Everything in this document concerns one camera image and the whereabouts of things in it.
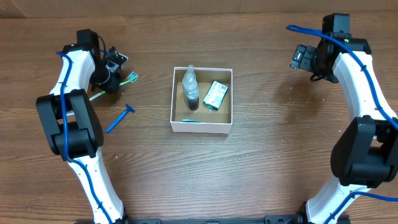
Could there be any green white toothbrush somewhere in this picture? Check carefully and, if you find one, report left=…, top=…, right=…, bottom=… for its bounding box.
left=89, top=72, right=139, bottom=101

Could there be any clear soap pump bottle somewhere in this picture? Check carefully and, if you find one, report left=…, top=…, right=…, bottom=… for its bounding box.
left=182, top=65, right=200, bottom=111

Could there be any teal white toothpaste tube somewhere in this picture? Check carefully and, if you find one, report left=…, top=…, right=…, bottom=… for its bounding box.
left=182, top=119, right=201, bottom=123

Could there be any green white soap packet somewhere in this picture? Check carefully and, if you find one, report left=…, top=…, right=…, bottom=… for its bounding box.
left=203, top=80, right=229, bottom=113

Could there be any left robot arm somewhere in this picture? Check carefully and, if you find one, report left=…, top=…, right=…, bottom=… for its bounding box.
left=35, top=29, right=129, bottom=223

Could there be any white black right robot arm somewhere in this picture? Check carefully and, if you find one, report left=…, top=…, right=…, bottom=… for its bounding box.
left=297, top=13, right=397, bottom=223

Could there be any blue disposable razor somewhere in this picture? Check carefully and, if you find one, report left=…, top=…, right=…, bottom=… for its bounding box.
left=105, top=104, right=136, bottom=133

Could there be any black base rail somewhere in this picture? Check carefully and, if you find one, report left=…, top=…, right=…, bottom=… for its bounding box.
left=116, top=214, right=309, bottom=224

